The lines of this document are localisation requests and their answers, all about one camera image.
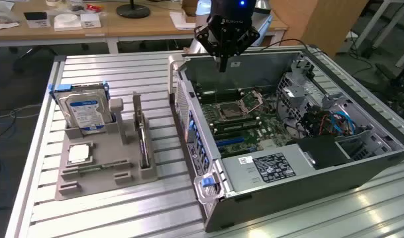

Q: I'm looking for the red orange wire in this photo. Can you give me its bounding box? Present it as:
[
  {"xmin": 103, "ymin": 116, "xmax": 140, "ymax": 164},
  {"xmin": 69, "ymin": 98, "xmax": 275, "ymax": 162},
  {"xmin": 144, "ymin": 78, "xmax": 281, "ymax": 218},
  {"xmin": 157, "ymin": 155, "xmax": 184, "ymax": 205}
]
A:
[{"xmin": 322, "ymin": 113, "xmax": 334, "ymax": 135}]

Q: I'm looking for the thin black cable over case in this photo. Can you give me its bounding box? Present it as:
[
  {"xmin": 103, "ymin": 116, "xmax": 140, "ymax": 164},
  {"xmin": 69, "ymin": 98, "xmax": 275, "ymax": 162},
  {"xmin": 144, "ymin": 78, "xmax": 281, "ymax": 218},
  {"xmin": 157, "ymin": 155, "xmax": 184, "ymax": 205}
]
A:
[{"xmin": 260, "ymin": 38, "xmax": 328, "ymax": 57}]

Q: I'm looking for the white box with black label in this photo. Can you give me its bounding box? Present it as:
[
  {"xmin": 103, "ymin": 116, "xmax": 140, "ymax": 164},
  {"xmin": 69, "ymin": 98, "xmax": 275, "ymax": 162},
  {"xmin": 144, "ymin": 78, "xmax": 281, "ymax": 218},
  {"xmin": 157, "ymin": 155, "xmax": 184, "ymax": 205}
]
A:
[{"xmin": 23, "ymin": 11, "xmax": 51, "ymax": 28}]

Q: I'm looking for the installed RAM stick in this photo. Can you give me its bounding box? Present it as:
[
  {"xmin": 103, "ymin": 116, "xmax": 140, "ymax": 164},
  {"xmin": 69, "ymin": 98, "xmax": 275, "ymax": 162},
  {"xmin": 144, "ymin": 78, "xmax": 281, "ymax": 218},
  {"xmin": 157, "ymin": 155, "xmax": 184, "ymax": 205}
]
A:
[
  {"xmin": 215, "ymin": 122, "xmax": 263, "ymax": 135},
  {"xmin": 212, "ymin": 118, "xmax": 261, "ymax": 129}
]

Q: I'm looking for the clear plastic bag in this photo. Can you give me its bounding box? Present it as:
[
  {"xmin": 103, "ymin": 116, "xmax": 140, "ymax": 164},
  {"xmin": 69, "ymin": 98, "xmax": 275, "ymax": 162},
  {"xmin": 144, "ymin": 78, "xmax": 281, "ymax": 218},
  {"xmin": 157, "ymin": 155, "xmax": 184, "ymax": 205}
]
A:
[{"xmin": 0, "ymin": 0, "xmax": 22, "ymax": 20}]

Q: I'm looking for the perforated metal disk bay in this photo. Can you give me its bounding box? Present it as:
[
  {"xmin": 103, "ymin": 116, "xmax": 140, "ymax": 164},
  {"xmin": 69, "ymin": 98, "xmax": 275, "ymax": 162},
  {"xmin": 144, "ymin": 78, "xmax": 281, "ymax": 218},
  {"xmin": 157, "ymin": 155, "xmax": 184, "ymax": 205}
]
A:
[{"xmin": 276, "ymin": 71, "xmax": 326, "ymax": 118}]

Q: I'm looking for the wooden cabinet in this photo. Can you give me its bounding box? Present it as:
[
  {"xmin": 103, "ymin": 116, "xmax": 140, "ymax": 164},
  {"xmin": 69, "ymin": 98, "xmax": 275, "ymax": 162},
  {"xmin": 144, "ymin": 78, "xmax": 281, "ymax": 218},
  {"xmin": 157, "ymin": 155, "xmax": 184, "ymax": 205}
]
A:
[{"xmin": 267, "ymin": 0, "xmax": 371, "ymax": 58}]

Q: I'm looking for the hard disk with blue bracket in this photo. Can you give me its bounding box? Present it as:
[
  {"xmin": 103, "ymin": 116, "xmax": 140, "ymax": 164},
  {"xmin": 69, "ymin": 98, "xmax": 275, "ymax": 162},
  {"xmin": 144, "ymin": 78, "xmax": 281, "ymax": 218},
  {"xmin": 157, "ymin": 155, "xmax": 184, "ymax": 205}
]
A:
[{"xmin": 49, "ymin": 81, "xmax": 113, "ymax": 136}]

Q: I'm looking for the black wire bundle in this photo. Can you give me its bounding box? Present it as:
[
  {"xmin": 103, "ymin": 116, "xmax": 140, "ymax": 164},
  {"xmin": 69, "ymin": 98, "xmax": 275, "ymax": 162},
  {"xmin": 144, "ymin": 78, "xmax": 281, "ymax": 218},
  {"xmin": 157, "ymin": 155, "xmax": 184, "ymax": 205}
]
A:
[{"xmin": 300, "ymin": 108, "xmax": 326, "ymax": 138}]

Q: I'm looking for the grey parts rack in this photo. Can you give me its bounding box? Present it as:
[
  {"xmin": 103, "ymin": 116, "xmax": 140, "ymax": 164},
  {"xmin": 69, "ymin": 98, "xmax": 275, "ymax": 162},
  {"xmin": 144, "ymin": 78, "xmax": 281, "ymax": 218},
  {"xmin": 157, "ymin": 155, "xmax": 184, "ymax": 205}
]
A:
[{"xmin": 55, "ymin": 98, "xmax": 160, "ymax": 201}]

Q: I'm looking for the CPU socket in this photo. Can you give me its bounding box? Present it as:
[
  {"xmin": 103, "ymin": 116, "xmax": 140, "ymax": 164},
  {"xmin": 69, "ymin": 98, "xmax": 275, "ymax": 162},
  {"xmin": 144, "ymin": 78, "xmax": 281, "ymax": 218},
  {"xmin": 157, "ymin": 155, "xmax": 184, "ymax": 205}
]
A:
[{"xmin": 219, "ymin": 101, "xmax": 244, "ymax": 122}]

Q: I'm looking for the blue data wire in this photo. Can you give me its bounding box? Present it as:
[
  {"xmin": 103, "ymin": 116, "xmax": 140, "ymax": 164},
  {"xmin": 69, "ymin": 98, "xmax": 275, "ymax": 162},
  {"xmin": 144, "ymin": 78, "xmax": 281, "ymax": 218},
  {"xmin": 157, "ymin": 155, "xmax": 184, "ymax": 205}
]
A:
[{"xmin": 332, "ymin": 111, "xmax": 358, "ymax": 136}]

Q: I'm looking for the green RAM stick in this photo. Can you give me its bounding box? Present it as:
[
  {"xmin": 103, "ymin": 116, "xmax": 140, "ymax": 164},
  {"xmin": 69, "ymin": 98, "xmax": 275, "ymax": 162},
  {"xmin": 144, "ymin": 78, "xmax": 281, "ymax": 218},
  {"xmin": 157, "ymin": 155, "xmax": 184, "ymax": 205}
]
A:
[{"xmin": 78, "ymin": 160, "xmax": 129, "ymax": 174}]

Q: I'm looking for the dark open PC case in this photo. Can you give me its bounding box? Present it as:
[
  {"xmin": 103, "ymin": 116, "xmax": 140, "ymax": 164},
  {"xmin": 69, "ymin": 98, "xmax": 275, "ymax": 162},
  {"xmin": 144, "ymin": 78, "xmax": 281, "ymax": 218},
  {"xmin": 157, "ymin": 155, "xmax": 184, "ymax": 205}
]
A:
[{"xmin": 168, "ymin": 46, "xmax": 404, "ymax": 234}]

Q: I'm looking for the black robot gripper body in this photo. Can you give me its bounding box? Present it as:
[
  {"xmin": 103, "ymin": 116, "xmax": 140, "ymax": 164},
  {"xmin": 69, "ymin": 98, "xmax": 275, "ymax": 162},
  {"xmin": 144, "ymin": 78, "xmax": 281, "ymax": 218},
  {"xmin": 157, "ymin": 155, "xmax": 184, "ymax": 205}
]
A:
[{"xmin": 206, "ymin": 0, "xmax": 256, "ymax": 55}]

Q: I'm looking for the black round lamp base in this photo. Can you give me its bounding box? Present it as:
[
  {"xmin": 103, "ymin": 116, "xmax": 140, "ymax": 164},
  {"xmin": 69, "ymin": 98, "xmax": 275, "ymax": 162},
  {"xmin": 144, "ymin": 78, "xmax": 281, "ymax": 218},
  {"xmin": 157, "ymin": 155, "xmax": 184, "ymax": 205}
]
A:
[{"xmin": 116, "ymin": 0, "xmax": 152, "ymax": 19}]

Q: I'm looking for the metal socket cover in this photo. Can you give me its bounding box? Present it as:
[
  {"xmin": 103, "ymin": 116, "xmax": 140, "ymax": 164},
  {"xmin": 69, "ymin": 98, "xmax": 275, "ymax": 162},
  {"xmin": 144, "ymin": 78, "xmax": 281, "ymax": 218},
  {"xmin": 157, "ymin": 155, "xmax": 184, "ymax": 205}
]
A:
[{"xmin": 240, "ymin": 89, "xmax": 267, "ymax": 112}]

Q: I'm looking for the white desk leg frame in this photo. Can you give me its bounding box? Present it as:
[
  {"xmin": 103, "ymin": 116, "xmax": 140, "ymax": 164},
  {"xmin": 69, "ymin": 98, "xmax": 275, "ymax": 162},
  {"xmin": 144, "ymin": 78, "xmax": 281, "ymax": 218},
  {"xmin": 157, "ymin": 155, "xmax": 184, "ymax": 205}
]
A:
[{"xmin": 351, "ymin": 0, "xmax": 404, "ymax": 68}]

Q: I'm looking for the white floor cable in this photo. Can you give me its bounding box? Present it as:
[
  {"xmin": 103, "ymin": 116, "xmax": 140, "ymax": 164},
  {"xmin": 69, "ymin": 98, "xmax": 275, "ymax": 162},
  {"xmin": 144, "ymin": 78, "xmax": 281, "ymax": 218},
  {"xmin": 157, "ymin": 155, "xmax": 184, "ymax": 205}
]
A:
[{"xmin": 0, "ymin": 103, "xmax": 45, "ymax": 119}]

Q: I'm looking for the grey power supply unit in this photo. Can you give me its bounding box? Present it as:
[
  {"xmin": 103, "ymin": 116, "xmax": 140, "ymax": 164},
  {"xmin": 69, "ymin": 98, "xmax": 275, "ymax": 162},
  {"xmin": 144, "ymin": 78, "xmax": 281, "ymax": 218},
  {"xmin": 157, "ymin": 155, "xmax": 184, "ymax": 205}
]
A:
[{"xmin": 221, "ymin": 145, "xmax": 319, "ymax": 196}]

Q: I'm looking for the stack of white papers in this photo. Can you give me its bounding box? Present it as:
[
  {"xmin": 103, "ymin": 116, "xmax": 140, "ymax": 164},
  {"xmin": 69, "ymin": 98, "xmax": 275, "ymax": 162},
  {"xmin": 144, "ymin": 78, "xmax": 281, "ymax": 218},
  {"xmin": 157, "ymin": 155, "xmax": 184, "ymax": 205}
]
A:
[{"xmin": 170, "ymin": 11, "xmax": 198, "ymax": 30}]

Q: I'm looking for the brown cardboard box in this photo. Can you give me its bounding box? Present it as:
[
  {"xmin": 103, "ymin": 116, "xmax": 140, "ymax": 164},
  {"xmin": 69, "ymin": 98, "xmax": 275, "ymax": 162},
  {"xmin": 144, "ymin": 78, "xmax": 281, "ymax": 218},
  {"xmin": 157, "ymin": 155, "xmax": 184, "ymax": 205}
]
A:
[{"xmin": 182, "ymin": 0, "xmax": 198, "ymax": 17}]

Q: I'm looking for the green motherboard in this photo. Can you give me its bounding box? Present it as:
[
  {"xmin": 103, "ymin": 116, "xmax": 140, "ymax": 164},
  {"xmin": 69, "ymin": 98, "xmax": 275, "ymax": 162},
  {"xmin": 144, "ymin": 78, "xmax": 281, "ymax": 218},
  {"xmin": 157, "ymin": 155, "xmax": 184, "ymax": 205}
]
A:
[{"xmin": 192, "ymin": 83, "xmax": 289, "ymax": 159}]

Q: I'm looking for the plain white box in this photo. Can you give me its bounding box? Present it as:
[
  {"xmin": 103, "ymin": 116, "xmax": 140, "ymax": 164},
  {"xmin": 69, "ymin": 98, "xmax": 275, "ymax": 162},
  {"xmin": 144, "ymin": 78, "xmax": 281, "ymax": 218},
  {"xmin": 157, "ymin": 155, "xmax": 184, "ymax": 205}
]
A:
[{"xmin": 79, "ymin": 12, "xmax": 102, "ymax": 29}]

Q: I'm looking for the blue expansion slot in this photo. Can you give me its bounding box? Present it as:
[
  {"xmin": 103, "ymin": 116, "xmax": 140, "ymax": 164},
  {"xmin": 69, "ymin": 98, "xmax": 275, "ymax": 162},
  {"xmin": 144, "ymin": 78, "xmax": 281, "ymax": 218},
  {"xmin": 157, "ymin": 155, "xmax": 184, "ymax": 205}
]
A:
[{"xmin": 216, "ymin": 137, "xmax": 247, "ymax": 147}]

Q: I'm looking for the black expansion slot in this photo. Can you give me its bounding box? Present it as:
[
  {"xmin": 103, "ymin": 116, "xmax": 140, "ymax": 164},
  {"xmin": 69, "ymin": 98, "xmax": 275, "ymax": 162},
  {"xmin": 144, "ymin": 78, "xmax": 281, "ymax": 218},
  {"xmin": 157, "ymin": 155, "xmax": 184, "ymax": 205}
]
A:
[{"xmin": 215, "ymin": 130, "xmax": 243, "ymax": 141}]

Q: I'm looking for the silver CPU chip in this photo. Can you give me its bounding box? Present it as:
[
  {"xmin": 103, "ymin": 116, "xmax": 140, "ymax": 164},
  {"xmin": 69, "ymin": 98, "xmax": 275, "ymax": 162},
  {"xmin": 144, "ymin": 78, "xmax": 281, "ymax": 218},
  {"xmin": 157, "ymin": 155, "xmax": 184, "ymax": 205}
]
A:
[{"xmin": 67, "ymin": 144, "xmax": 93, "ymax": 164}]

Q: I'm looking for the grey metal drive bracket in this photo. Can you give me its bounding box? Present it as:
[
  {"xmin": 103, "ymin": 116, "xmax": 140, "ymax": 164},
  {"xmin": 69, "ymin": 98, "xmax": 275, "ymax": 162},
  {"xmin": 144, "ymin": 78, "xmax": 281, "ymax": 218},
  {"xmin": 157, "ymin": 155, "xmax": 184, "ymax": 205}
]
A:
[{"xmin": 335, "ymin": 123, "xmax": 404, "ymax": 162}]

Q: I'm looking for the blue floor cable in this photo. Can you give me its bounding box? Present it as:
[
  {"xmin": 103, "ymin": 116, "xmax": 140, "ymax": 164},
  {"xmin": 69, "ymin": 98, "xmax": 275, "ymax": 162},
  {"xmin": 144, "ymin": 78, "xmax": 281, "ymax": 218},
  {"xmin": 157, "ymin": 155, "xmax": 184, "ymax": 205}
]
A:
[{"xmin": 0, "ymin": 116, "xmax": 18, "ymax": 216}]

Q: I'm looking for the wooden desk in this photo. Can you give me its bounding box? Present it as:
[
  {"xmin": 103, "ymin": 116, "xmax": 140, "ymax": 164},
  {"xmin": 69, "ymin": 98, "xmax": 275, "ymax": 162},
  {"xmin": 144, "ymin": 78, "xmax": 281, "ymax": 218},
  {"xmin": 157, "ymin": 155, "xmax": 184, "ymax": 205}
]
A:
[{"xmin": 0, "ymin": 0, "xmax": 289, "ymax": 54}]

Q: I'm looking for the white box with round dish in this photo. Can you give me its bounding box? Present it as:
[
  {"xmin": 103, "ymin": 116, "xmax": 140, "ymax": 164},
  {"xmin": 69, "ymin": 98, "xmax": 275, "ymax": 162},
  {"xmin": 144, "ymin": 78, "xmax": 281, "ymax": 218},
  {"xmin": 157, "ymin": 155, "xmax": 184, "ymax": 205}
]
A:
[{"xmin": 54, "ymin": 13, "xmax": 82, "ymax": 32}]

